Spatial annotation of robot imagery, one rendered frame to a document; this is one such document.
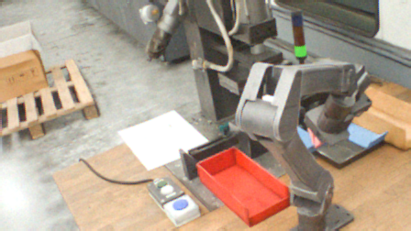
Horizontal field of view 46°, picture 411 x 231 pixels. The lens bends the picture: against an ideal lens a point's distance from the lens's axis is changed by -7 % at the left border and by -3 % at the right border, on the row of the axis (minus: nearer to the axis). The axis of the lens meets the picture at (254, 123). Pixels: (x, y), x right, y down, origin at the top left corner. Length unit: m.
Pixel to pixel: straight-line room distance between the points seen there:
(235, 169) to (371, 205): 0.39
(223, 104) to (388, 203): 0.66
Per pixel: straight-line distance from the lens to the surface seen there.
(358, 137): 1.43
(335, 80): 1.01
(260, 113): 0.86
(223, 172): 1.38
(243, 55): 1.36
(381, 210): 1.21
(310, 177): 1.01
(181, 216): 1.23
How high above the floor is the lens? 1.68
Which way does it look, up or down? 29 degrees down
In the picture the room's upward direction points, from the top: 9 degrees counter-clockwise
